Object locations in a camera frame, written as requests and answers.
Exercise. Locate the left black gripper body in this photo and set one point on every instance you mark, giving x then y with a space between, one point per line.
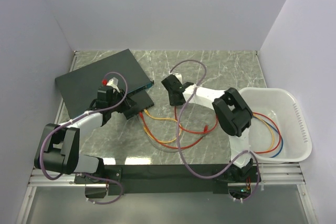
123 106

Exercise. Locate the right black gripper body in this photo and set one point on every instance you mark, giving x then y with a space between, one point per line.
172 102

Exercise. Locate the small black box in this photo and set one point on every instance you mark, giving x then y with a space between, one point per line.
137 102

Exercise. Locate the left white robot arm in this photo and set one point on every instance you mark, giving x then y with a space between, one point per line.
58 150

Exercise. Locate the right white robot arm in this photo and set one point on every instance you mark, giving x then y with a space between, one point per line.
233 114

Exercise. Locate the white plastic bin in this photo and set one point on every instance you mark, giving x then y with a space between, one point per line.
282 110

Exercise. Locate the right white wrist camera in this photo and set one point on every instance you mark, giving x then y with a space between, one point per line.
178 76

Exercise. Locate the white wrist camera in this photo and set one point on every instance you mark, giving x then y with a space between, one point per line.
112 82
178 76

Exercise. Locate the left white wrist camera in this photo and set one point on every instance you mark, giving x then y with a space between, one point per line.
112 82

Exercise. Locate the large black network switch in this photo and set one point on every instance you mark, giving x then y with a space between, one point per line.
79 87

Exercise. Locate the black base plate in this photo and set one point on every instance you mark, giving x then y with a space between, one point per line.
141 179

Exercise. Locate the aluminium frame rail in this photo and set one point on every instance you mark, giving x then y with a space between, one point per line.
271 174

